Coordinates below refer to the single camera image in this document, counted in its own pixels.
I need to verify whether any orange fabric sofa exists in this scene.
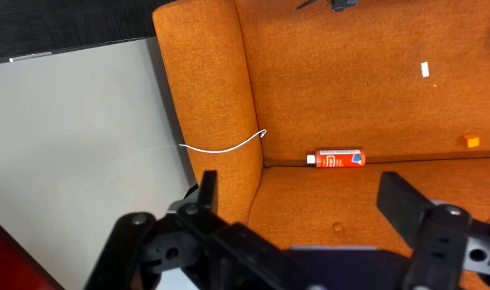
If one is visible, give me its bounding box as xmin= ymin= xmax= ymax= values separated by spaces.
xmin=152 ymin=0 xmax=490 ymax=290

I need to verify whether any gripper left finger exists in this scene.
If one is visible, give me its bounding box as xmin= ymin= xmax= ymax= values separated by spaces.
xmin=84 ymin=170 xmax=289 ymax=290

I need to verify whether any orange paint bottle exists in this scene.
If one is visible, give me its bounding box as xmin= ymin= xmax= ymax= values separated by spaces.
xmin=307 ymin=149 xmax=366 ymax=168

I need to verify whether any red object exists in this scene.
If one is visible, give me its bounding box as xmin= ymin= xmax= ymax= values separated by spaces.
xmin=0 ymin=212 xmax=65 ymax=290

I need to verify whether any white cable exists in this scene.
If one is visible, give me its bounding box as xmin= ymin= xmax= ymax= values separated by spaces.
xmin=179 ymin=129 xmax=267 ymax=154

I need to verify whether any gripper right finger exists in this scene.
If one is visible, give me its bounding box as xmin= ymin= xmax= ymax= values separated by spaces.
xmin=376 ymin=172 xmax=490 ymax=290

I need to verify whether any black gadget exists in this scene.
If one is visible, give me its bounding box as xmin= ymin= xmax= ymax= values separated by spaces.
xmin=296 ymin=0 xmax=359 ymax=12

